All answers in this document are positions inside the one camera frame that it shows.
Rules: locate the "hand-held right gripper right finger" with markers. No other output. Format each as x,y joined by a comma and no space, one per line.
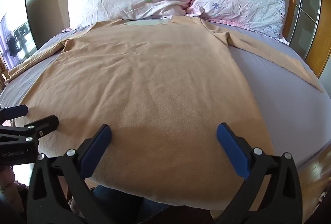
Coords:
232,147

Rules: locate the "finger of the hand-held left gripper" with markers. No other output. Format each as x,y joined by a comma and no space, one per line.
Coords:
16,111
42,124

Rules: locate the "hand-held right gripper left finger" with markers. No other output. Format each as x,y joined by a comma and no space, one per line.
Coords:
96,147

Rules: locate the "beige long-sleeve shirt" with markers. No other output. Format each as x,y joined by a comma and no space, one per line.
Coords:
144,100

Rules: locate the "bed with lavender sheet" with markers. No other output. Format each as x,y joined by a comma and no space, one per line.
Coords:
279,100

